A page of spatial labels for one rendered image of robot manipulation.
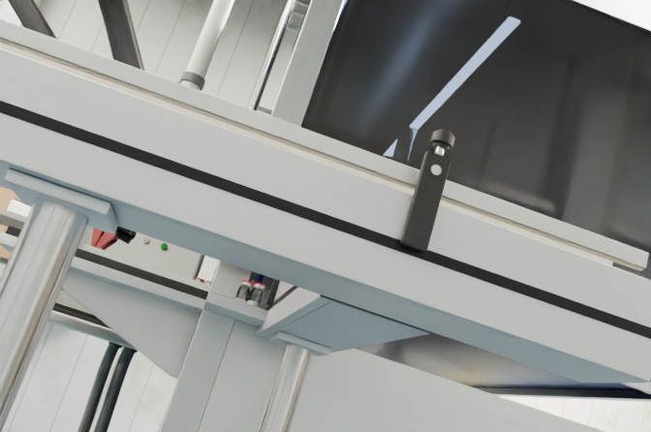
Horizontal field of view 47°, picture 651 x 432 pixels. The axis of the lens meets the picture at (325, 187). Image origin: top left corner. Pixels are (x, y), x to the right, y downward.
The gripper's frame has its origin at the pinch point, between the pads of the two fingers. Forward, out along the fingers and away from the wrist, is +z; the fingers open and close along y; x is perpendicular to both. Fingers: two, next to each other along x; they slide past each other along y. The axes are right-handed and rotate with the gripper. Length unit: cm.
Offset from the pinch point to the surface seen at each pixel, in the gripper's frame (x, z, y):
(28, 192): -91, 4, 8
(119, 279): -11.0, 1.6, 8.6
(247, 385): -12.6, 7.6, 39.2
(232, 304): -26.0, -2.6, 29.4
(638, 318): -95, -11, 61
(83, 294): -2.5, 6.9, 3.1
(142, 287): -11.0, 0.8, 13.1
